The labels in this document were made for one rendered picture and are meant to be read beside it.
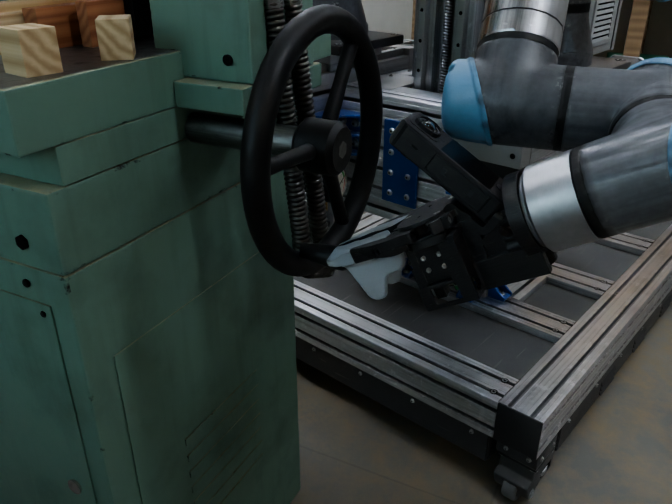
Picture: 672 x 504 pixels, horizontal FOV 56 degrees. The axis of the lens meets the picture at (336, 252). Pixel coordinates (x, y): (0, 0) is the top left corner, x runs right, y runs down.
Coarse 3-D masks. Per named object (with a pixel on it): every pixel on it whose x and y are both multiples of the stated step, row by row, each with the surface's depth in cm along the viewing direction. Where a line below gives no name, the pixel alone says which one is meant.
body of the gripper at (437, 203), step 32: (512, 192) 50; (416, 224) 54; (448, 224) 53; (480, 224) 54; (512, 224) 50; (416, 256) 57; (448, 256) 54; (480, 256) 55; (512, 256) 53; (544, 256) 52; (448, 288) 57; (480, 288) 55
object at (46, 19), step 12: (24, 12) 70; (36, 12) 69; (48, 12) 71; (60, 12) 72; (72, 12) 73; (48, 24) 71; (60, 24) 72; (72, 24) 74; (60, 36) 73; (72, 36) 74
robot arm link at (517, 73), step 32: (512, 0) 57; (544, 0) 56; (480, 32) 59; (512, 32) 56; (544, 32) 56; (480, 64) 57; (512, 64) 55; (544, 64) 56; (448, 96) 57; (480, 96) 56; (512, 96) 55; (544, 96) 54; (448, 128) 59; (480, 128) 57; (512, 128) 56; (544, 128) 55
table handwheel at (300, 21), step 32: (288, 32) 58; (320, 32) 61; (352, 32) 67; (288, 64) 57; (352, 64) 70; (256, 96) 56; (192, 128) 74; (224, 128) 72; (256, 128) 56; (288, 128) 70; (320, 128) 67; (256, 160) 57; (288, 160) 62; (320, 160) 67; (256, 192) 58; (352, 192) 80; (256, 224) 60; (352, 224) 78; (288, 256) 64
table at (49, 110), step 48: (96, 48) 73; (144, 48) 73; (0, 96) 54; (48, 96) 57; (96, 96) 62; (144, 96) 68; (192, 96) 71; (240, 96) 68; (0, 144) 56; (48, 144) 58
